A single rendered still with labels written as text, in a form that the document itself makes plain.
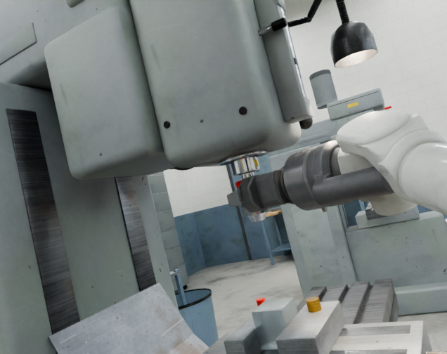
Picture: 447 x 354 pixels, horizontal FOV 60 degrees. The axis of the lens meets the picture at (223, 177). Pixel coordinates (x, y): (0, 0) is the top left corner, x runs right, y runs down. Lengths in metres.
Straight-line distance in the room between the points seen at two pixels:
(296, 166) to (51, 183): 0.49
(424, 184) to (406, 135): 0.07
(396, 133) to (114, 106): 0.43
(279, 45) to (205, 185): 7.58
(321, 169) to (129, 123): 0.31
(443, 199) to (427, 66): 6.90
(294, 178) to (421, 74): 6.73
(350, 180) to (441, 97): 6.72
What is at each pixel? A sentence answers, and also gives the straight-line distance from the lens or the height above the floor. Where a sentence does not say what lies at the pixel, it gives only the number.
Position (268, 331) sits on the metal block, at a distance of 0.65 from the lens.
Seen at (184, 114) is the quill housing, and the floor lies 1.39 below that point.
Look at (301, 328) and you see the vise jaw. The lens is 0.61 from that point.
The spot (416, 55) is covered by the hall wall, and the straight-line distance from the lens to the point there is 7.30.
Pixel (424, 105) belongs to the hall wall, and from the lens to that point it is 7.16.
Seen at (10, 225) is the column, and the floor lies 1.29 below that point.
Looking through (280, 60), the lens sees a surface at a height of 1.43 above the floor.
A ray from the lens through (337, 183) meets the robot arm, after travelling 0.48.
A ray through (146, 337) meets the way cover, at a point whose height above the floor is 1.00.
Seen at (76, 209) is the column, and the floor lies 1.30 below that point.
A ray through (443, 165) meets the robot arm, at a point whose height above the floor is 1.23.
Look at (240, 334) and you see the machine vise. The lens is 0.65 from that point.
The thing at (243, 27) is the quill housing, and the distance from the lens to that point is 0.60.
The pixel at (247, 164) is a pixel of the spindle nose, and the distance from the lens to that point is 0.64.
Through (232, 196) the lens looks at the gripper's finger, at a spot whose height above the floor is 1.25.
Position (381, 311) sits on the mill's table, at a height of 0.93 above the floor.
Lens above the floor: 1.24
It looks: 4 degrees up
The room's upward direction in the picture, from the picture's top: 14 degrees counter-clockwise
